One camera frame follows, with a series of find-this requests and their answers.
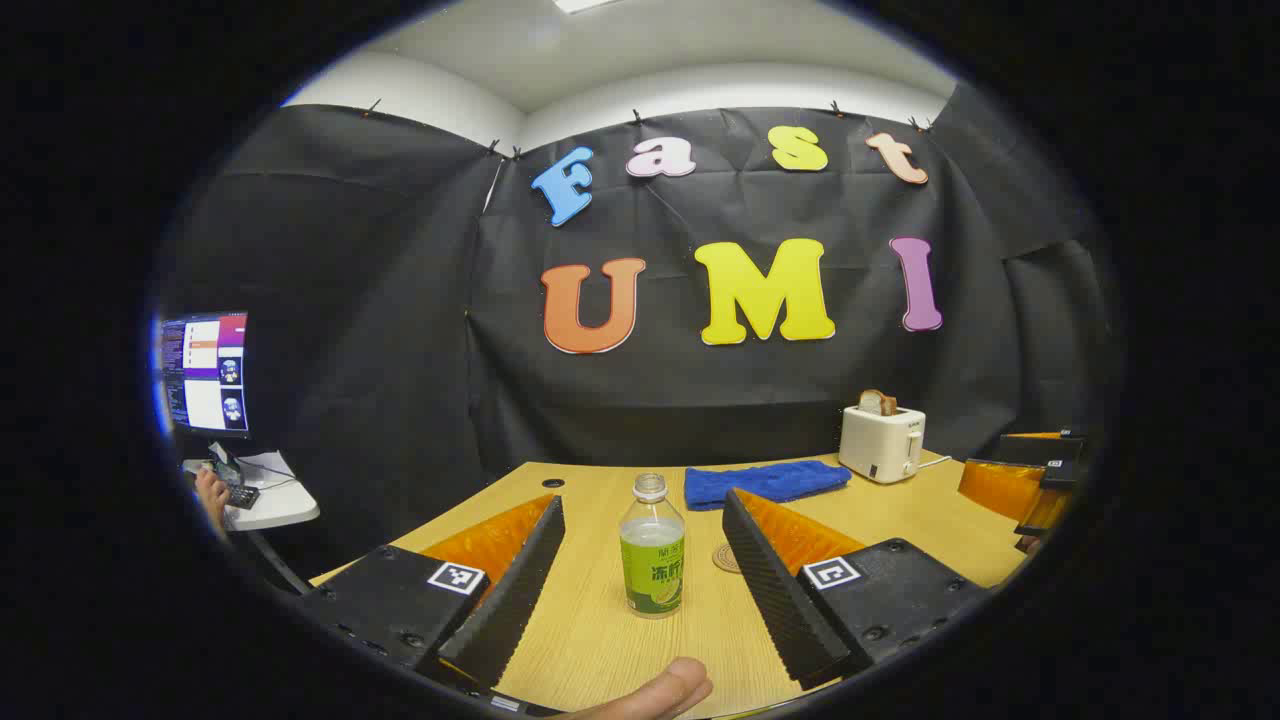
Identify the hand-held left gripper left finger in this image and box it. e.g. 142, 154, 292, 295
298, 494, 567, 693

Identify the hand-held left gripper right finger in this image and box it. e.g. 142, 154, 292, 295
721, 487, 991, 693

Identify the green label water bottle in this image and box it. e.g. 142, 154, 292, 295
618, 473, 687, 620

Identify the blue towel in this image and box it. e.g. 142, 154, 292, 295
684, 459, 853, 512

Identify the white toaster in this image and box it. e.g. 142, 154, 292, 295
838, 403, 927, 485

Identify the white side table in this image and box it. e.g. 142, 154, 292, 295
182, 450, 321, 532

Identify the computer monitor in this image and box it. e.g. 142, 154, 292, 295
160, 312, 249, 438

